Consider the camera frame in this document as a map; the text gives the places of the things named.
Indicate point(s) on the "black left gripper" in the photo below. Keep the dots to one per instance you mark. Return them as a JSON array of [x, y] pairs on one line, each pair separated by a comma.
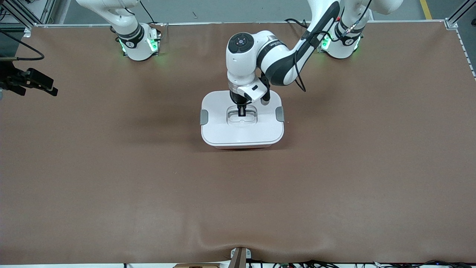
[[236, 99]]

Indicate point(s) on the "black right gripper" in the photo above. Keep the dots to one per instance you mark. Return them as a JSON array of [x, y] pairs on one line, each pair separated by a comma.
[[10, 79]]

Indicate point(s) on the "aluminium frame post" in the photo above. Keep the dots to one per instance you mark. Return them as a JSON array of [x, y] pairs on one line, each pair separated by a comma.
[[461, 11]]

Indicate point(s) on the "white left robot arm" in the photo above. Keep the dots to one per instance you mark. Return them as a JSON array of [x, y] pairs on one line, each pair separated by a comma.
[[241, 63]]

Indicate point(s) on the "grey lid latch clip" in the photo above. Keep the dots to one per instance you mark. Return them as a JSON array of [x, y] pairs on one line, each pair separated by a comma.
[[203, 117], [280, 113]]

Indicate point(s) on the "aluminium frame with black struts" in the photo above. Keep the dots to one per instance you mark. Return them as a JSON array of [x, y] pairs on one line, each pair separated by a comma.
[[26, 32]]

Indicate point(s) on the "white plastic box lid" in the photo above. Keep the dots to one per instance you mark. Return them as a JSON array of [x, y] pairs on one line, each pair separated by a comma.
[[223, 134]]

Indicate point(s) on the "small metal bracket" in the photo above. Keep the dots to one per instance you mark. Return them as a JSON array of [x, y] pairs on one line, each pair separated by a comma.
[[248, 254]]

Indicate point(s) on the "brown table mat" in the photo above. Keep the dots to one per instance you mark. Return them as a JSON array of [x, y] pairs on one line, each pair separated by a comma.
[[238, 193]]

